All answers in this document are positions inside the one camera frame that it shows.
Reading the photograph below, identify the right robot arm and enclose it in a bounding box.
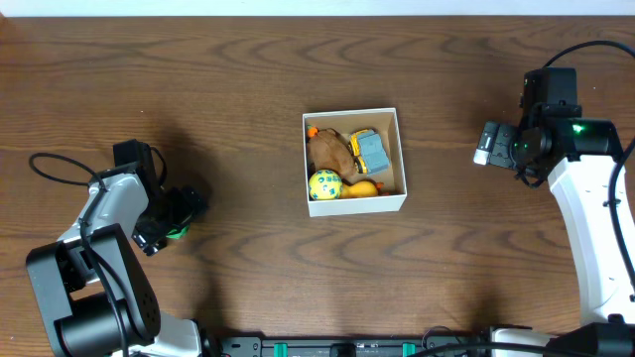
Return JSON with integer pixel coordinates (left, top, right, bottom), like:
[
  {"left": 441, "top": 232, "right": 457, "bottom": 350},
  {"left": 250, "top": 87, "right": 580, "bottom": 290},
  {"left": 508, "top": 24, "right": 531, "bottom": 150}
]
[{"left": 473, "top": 67, "right": 634, "bottom": 356}]

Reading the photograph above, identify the yellow grey toy truck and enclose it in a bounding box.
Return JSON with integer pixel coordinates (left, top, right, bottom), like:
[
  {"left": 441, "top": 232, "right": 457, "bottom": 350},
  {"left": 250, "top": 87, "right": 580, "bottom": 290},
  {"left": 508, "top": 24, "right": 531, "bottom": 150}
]
[{"left": 348, "top": 129, "right": 390, "bottom": 176}]

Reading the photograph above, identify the left black cable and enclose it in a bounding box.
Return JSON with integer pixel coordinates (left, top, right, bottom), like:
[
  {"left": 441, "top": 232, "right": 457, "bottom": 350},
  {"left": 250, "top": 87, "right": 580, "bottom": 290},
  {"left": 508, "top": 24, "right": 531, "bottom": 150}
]
[{"left": 28, "top": 146, "right": 170, "bottom": 357}]

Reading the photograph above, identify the yellow ball with blue letters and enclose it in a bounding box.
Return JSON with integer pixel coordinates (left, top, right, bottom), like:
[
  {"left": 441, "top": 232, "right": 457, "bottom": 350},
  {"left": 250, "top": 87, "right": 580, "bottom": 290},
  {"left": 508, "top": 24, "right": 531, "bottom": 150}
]
[{"left": 309, "top": 170, "right": 343, "bottom": 200}]

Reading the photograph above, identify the orange toy duck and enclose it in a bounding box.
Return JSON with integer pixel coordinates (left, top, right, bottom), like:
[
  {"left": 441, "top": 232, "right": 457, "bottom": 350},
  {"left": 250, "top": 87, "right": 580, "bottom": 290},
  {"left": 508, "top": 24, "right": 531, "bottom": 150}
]
[{"left": 339, "top": 180, "right": 383, "bottom": 199}]

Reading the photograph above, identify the right black cable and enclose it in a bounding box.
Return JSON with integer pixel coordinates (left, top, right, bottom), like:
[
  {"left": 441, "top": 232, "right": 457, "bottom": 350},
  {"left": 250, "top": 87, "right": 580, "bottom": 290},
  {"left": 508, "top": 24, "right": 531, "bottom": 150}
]
[{"left": 543, "top": 39, "right": 635, "bottom": 298}]

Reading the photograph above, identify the brown plush toy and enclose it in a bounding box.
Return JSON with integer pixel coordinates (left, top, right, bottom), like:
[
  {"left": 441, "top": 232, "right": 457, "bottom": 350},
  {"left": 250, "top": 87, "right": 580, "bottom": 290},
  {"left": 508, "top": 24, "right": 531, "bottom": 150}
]
[{"left": 307, "top": 127, "right": 357, "bottom": 180}]

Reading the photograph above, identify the white cardboard box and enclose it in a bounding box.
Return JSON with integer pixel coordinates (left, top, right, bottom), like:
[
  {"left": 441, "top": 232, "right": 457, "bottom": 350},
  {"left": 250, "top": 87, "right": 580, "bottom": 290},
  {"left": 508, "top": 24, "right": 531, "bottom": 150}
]
[{"left": 303, "top": 108, "right": 408, "bottom": 217}]

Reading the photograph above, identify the green plastic wheel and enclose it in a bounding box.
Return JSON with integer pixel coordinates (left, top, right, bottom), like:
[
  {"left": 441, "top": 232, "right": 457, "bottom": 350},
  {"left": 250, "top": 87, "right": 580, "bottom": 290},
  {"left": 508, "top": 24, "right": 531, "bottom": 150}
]
[{"left": 166, "top": 225, "right": 190, "bottom": 240}]

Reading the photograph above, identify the black cable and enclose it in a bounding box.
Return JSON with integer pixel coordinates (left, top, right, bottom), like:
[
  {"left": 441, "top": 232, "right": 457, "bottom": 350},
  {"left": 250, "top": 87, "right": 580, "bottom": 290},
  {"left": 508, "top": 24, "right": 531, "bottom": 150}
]
[
  {"left": 543, "top": 39, "right": 635, "bottom": 298},
  {"left": 28, "top": 146, "right": 170, "bottom": 357}
]

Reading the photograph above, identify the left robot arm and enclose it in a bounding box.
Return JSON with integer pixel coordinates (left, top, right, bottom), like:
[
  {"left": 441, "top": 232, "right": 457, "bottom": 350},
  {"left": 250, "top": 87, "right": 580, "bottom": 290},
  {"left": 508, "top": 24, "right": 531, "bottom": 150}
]
[{"left": 26, "top": 140, "right": 220, "bottom": 357}]

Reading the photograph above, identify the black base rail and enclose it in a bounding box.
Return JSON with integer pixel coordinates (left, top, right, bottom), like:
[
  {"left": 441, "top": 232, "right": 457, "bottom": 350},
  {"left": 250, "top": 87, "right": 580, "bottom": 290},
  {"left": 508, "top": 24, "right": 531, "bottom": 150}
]
[{"left": 219, "top": 333, "right": 476, "bottom": 357}]

